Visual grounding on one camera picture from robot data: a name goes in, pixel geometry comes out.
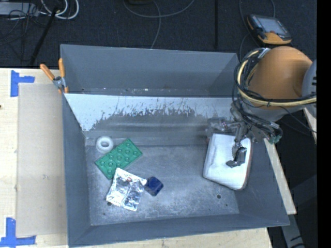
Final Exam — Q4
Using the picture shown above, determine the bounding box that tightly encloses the silver foil packet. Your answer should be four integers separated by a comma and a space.
105, 167, 148, 212

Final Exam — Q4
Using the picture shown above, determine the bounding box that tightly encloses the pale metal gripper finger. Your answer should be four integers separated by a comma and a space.
206, 126, 235, 137
207, 117, 227, 128

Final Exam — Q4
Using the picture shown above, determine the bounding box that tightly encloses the grey metal bin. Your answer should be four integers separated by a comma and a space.
59, 44, 291, 247

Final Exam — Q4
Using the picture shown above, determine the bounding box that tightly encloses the dark blue cube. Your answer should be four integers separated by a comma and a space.
144, 176, 164, 197

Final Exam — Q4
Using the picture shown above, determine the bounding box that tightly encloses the dark green flat block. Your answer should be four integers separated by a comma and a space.
94, 138, 143, 180

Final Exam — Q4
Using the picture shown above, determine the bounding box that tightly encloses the pale cardboard board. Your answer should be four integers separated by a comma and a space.
15, 83, 69, 239

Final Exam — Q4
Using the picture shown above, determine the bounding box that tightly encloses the white ring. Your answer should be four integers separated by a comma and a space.
95, 135, 114, 154

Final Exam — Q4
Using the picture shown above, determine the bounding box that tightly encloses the white pad with brown edge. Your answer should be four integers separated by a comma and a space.
202, 133, 253, 191

